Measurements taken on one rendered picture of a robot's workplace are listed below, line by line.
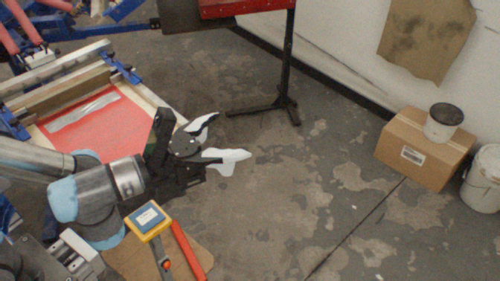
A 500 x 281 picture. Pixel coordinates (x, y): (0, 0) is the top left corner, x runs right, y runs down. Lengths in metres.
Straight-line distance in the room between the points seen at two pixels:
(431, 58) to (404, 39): 0.21
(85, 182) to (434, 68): 2.52
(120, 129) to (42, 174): 1.07
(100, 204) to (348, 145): 2.55
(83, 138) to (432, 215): 2.15
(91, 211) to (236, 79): 2.97
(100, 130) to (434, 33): 2.03
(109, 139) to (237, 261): 1.11
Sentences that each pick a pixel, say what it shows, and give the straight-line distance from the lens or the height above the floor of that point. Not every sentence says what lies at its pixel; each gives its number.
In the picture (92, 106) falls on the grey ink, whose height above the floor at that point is 0.96.
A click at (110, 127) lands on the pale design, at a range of 1.92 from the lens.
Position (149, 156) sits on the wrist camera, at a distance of 0.75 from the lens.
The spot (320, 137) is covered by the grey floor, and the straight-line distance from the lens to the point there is 3.15.
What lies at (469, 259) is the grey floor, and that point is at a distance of 2.84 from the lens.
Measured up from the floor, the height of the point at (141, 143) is 0.96.
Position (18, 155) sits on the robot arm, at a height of 1.70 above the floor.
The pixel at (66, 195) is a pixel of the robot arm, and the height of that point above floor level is 1.69.
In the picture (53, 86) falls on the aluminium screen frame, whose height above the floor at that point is 0.99.
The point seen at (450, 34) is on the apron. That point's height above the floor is 0.89.
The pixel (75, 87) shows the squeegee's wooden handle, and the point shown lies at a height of 1.05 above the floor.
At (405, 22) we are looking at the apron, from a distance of 2.89.
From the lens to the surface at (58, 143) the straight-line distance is 1.93.
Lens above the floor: 2.24
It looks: 47 degrees down
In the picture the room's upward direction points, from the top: straight up
